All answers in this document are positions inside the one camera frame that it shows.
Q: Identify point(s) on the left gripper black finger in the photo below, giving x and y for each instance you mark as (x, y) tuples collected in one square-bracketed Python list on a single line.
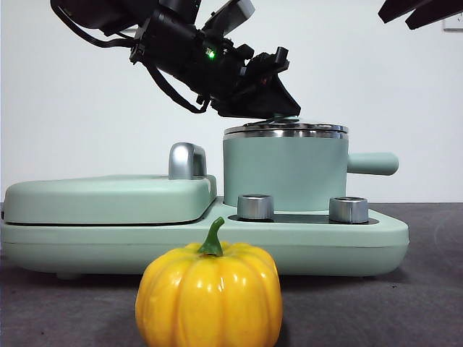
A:
[(267, 101)]

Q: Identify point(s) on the silver control knob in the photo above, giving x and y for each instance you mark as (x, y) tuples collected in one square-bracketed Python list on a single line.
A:
[(349, 209), (255, 207)]

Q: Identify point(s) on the white wall outlet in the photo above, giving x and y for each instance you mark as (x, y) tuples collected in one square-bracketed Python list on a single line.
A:
[(454, 23)]

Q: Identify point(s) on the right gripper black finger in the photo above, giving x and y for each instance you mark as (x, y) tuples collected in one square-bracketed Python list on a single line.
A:
[(401, 9), (441, 12)]

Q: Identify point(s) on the green breakfast machine base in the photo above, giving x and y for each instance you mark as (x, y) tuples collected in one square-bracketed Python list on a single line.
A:
[(325, 246)]

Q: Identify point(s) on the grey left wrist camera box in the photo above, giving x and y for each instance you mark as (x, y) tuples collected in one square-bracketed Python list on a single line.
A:
[(235, 11)]

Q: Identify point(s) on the yellow pumpkin green stem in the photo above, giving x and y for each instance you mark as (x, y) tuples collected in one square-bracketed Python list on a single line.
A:
[(206, 296)]

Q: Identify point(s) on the green steamer pot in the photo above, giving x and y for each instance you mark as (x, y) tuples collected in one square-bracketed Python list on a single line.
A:
[(289, 170)]

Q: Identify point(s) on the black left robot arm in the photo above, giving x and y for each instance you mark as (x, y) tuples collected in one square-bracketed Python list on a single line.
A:
[(173, 39)]

